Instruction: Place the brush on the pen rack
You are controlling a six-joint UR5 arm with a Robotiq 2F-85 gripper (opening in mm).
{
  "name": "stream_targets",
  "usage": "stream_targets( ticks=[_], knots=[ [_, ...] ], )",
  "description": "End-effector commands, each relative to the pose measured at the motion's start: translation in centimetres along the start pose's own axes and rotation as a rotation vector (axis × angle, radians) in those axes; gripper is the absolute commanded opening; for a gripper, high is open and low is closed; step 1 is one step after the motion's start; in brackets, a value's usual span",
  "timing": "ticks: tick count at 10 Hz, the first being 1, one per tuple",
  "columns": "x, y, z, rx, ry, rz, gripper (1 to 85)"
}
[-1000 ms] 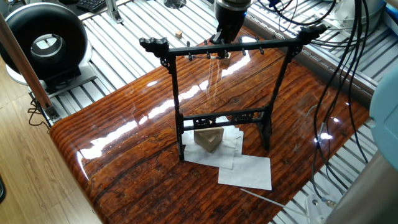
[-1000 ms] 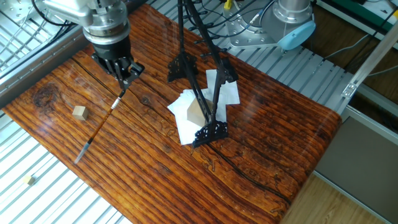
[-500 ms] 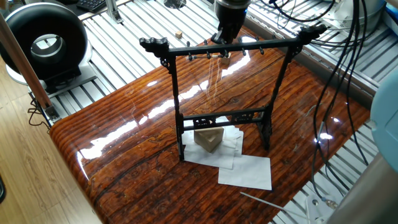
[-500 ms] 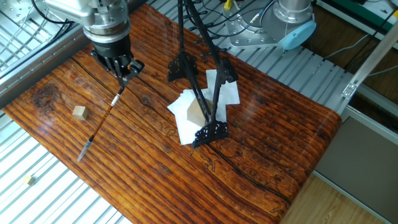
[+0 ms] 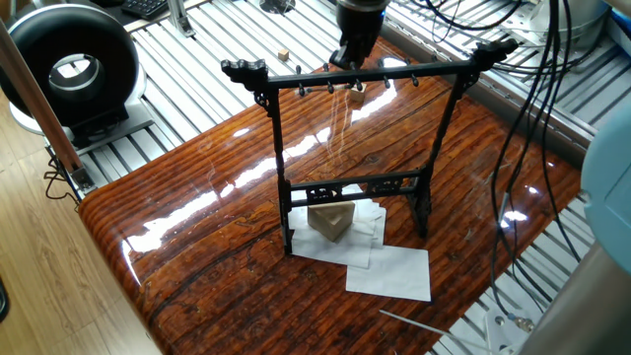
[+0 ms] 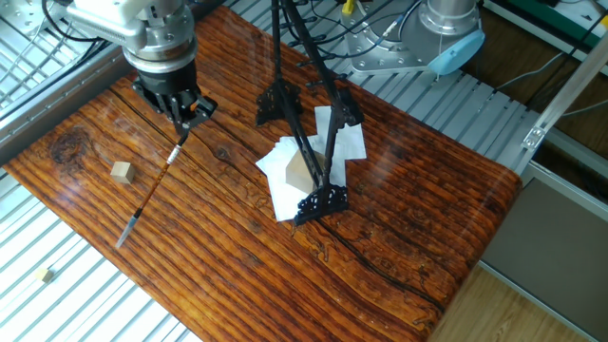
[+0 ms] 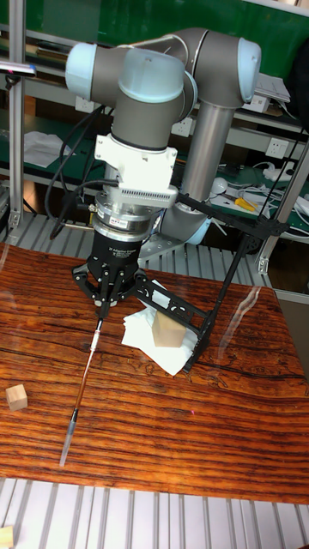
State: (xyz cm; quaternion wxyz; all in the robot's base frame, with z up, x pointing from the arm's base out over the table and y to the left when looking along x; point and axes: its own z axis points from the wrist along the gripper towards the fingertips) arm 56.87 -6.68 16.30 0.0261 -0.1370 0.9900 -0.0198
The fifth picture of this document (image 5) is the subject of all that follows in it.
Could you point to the brown wooden pole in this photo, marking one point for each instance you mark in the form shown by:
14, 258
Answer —
39, 99

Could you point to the grey robot base column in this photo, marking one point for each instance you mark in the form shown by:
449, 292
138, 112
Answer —
577, 15

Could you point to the black keyboard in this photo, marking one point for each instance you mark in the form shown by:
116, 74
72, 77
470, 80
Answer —
148, 8

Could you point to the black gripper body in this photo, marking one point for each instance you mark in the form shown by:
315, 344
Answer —
357, 22

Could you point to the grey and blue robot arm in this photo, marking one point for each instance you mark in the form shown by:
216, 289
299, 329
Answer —
606, 247

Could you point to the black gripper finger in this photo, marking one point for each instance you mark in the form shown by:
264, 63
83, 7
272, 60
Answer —
361, 57
339, 57

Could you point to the black round duct fan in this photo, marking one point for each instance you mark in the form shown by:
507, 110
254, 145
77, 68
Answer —
30, 49

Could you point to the tiny yellow cube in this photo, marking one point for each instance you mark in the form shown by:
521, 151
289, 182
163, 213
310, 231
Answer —
283, 52

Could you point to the large wooden block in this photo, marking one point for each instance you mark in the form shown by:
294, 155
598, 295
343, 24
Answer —
331, 219

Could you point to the white paper sheet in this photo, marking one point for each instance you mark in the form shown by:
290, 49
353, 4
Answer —
394, 274
301, 237
373, 222

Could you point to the small wooden cube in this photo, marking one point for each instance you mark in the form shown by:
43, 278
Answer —
357, 96

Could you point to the black metal pen rack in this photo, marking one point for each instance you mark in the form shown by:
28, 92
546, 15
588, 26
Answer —
350, 185

